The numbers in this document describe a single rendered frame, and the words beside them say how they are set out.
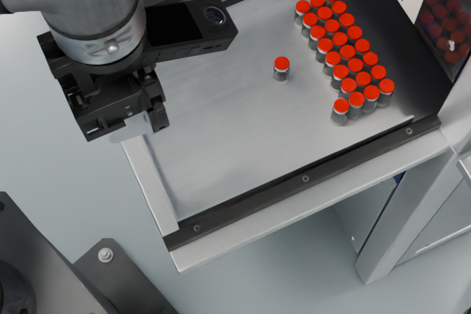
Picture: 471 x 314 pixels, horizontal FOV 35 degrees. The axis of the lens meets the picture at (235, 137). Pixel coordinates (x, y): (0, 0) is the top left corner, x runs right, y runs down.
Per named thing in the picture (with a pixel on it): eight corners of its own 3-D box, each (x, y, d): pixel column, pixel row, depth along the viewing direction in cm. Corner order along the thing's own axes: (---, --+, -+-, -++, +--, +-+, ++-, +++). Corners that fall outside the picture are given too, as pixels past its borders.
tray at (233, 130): (322, -18, 110) (324, -32, 107) (408, 127, 101) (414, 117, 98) (108, 69, 106) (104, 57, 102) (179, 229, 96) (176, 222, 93)
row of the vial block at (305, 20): (304, 15, 108) (306, -4, 104) (363, 116, 102) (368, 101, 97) (291, 20, 108) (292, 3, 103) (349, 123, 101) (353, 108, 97)
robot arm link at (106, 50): (118, -58, 58) (158, 24, 55) (127, -23, 62) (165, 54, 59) (26, -22, 57) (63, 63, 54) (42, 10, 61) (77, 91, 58)
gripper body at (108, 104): (62, 81, 72) (26, 15, 61) (144, 48, 73) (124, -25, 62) (90, 148, 69) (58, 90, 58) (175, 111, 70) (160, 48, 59)
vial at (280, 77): (284, 69, 105) (285, 54, 101) (291, 81, 104) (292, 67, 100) (270, 75, 104) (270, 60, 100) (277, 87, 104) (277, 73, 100)
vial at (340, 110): (341, 109, 102) (345, 94, 98) (348, 123, 101) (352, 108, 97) (326, 115, 102) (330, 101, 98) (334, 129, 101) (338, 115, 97)
